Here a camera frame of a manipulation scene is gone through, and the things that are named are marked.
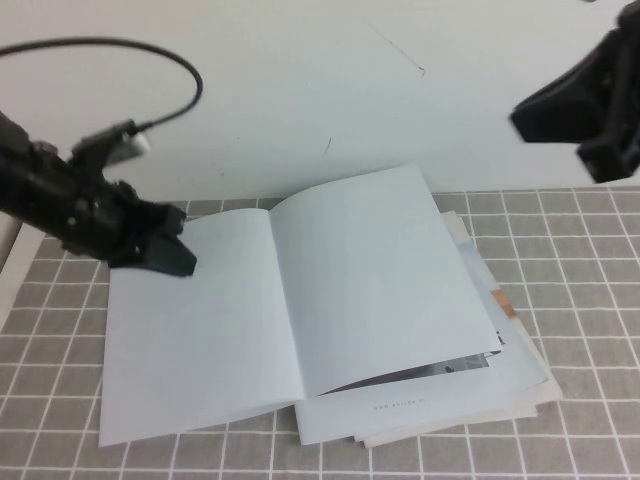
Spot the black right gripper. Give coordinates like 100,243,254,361
508,0,640,185

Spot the booklet with wood-coloured picture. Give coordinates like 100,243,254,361
439,209,564,404

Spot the grey checkered tablecloth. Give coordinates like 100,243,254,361
0,184,640,480

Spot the black camera cable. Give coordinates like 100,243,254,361
0,39,204,132

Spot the white picture book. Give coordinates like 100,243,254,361
98,162,504,450

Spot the white booklet with web address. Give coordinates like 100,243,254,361
293,169,549,447

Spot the cream booklet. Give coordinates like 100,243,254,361
352,384,564,450

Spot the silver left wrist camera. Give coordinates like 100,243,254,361
72,118,152,166

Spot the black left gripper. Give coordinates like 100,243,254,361
29,142,199,279

